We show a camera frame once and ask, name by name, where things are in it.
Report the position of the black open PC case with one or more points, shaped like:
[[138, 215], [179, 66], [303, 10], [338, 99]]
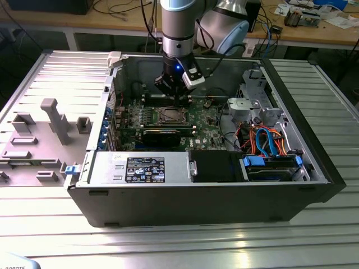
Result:
[[182, 204]]

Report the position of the CPU socket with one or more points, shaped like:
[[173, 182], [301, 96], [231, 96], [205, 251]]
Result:
[[160, 122]]

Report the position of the metal finned heat sink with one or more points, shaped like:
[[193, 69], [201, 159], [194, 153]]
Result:
[[293, 17]]

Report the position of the large black box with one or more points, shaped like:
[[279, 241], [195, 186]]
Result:
[[47, 5]]

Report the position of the round coin battery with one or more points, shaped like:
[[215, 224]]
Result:
[[206, 105]]

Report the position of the green motherboard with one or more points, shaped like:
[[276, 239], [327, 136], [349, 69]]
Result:
[[207, 131]]

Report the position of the small black box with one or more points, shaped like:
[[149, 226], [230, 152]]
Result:
[[276, 29]]

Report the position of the black upright box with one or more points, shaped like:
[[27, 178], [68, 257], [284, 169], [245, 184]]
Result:
[[256, 23]]

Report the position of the blue flat box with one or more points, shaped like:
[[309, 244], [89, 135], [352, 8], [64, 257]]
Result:
[[331, 2]]

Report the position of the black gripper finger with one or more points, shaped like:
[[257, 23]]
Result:
[[181, 91], [166, 87]]

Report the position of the long wooden desk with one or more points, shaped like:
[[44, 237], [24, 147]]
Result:
[[112, 22]]

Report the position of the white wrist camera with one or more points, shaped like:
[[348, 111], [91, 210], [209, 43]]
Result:
[[193, 77]]

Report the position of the silver perforated metal bracket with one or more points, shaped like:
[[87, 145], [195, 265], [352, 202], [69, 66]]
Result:
[[252, 81]]

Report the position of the silver metal drive bracket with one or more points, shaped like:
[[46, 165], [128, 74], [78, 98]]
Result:
[[241, 107]]

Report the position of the black RAM slot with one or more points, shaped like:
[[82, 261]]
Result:
[[188, 132], [165, 103], [168, 128], [151, 99]]

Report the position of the blue card retention clip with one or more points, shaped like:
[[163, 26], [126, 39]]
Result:
[[101, 142], [104, 129], [108, 112]]

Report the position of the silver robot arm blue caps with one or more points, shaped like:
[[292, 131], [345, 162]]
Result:
[[178, 28]]

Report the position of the gray parts rack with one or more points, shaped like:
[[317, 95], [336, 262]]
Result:
[[42, 145]]

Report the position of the white printed device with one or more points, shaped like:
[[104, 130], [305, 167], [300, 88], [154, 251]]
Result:
[[16, 262]]

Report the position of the hard disk blue carrier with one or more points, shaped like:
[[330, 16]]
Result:
[[269, 173]]

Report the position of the white paper sheets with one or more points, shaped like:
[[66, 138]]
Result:
[[340, 22]]

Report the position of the small blue plastic clip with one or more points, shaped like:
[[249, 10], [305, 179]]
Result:
[[71, 170]]

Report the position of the silver power supply unit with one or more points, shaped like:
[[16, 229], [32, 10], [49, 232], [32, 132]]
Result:
[[109, 168]]

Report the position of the silver CPU plate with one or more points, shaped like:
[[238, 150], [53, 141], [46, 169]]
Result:
[[173, 115]]

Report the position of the small electronics box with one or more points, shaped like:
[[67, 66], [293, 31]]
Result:
[[311, 20]]

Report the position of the black graphics card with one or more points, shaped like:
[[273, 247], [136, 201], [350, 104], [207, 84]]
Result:
[[161, 138]]

